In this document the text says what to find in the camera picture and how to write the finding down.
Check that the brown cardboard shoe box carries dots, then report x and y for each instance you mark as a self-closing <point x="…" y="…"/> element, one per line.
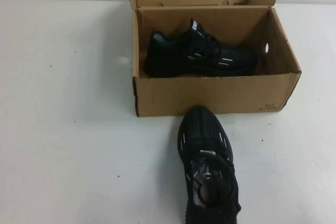
<point x="162" y="98"/>

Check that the black sneaker with white tag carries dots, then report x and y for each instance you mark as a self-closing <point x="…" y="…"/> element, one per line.
<point x="170" y="56"/>
<point x="204" y="129"/>

